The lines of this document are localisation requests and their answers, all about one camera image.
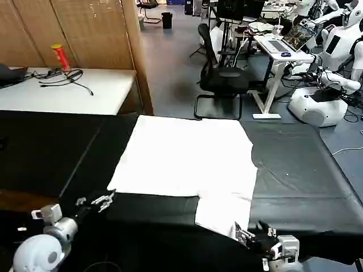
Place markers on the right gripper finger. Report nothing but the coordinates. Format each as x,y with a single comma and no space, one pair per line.
268,230
243,235

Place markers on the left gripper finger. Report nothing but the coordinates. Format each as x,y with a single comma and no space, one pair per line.
102,200
81,200

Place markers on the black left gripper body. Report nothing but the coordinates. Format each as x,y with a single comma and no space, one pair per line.
85,211

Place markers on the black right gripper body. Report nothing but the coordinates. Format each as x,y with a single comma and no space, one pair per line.
262,245

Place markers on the white printed shirt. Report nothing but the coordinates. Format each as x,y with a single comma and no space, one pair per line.
187,158

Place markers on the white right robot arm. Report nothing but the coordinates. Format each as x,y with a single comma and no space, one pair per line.
286,249

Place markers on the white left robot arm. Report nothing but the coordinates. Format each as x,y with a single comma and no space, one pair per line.
37,252

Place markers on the black table cover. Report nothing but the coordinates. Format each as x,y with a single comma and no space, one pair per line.
297,170

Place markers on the white side table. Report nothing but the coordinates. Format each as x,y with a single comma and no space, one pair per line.
71,96

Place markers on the white humanoid robot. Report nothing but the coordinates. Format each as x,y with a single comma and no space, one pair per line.
320,107

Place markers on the red snack can yellow lid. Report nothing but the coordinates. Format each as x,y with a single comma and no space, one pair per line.
62,58

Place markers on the dark grey bag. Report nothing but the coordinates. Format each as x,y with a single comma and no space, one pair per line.
11,74

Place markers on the white standing desk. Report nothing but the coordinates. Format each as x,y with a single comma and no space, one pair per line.
272,85

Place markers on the black office chair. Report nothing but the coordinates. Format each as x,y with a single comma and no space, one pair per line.
224,78

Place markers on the wooden partition screen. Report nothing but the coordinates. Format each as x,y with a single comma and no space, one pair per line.
93,31

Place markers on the blue computer mouse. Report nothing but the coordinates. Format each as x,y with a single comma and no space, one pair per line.
286,54

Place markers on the black trash bin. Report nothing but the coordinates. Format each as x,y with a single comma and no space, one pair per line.
167,20

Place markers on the white plastic bag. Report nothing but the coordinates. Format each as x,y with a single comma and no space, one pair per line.
217,42

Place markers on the black cantilever chair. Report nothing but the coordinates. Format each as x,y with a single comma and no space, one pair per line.
150,11

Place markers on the open silver laptop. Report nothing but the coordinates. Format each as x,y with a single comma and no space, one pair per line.
297,35

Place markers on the white cup with straw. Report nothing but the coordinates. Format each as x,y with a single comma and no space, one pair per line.
278,29

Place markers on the pale cloth pile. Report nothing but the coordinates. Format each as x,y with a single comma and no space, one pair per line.
259,27

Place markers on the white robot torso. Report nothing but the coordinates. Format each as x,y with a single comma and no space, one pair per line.
304,7

